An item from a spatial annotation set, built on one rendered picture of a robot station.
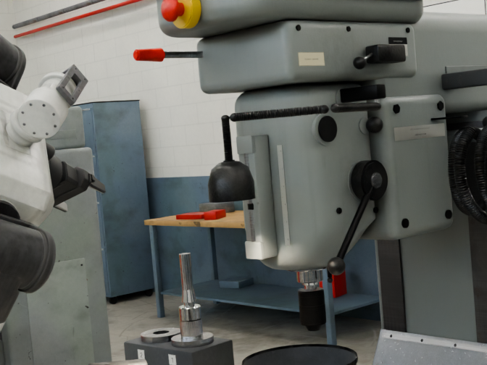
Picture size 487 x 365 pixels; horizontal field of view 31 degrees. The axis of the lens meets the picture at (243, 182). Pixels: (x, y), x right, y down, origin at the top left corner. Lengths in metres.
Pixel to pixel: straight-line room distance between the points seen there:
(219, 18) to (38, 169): 0.37
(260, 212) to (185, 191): 7.27
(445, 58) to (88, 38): 8.47
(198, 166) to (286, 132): 7.09
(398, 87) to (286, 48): 0.29
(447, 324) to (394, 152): 0.46
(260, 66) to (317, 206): 0.25
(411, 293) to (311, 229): 0.51
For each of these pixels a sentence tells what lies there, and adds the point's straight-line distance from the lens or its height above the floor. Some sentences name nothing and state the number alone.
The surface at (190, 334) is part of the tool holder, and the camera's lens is 1.88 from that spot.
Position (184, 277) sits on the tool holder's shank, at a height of 1.27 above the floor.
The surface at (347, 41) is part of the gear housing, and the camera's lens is 1.52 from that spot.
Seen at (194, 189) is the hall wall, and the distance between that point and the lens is 8.64.
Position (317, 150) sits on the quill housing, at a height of 1.52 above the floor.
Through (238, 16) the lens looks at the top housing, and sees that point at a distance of 1.39.
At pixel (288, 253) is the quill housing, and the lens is 1.51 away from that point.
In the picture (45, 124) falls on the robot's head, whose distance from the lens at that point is 1.38.
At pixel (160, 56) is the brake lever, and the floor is 1.70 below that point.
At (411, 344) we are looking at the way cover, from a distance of 1.96.
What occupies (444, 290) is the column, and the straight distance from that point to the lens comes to 1.89.
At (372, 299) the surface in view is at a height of 0.23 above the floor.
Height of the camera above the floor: 1.55
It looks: 3 degrees down
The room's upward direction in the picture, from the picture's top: 5 degrees counter-clockwise
